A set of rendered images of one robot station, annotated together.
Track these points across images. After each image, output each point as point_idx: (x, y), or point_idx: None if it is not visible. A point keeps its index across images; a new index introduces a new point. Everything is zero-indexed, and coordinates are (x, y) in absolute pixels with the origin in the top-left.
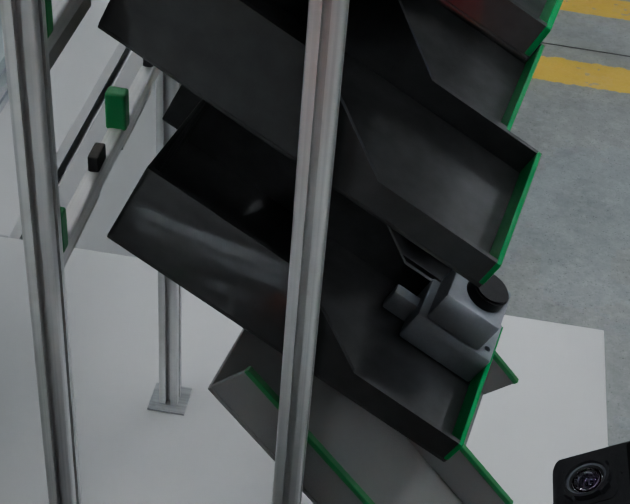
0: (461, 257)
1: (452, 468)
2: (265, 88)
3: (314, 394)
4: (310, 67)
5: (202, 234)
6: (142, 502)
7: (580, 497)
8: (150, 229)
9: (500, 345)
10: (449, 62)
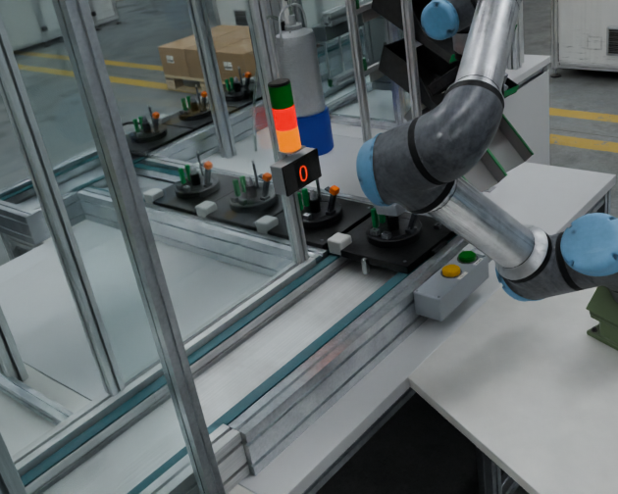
0: (444, 55)
1: (489, 163)
2: (401, 16)
3: None
4: (401, 3)
5: (395, 63)
6: None
7: (432, 81)
8: (386, 65)
9: (568, 175)
10: None
